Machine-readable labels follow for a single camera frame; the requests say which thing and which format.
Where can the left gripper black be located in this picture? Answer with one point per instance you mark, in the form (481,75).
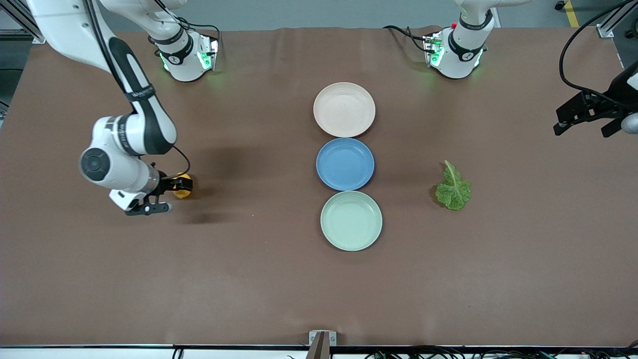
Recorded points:
(598,105)

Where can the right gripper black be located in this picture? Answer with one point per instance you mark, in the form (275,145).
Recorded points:
(166,185)

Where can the yellow lemon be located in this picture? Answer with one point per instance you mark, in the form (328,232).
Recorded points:
(183,195)

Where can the green lettuce leaf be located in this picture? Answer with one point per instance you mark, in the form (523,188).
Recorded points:
(453,192)

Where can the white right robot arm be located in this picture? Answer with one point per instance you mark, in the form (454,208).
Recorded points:
(65,25)

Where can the black caster wheel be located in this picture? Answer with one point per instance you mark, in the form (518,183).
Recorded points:
(560,5)

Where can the brown table cover mat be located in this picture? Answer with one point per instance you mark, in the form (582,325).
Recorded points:
(249,289)

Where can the blue plate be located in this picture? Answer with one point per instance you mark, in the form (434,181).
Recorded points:
(345,164)

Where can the pale green plate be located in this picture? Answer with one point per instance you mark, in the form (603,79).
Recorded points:
(351,222)

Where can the beige plate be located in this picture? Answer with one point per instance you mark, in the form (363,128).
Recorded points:
(344,109)

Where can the aluminium frame profile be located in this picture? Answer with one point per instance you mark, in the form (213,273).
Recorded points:
(605,30)
(36,37)

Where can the white table edge rail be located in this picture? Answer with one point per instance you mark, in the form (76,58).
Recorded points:
(99,353)

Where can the silver camera mount bracket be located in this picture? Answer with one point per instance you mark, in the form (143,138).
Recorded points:
(322,339)

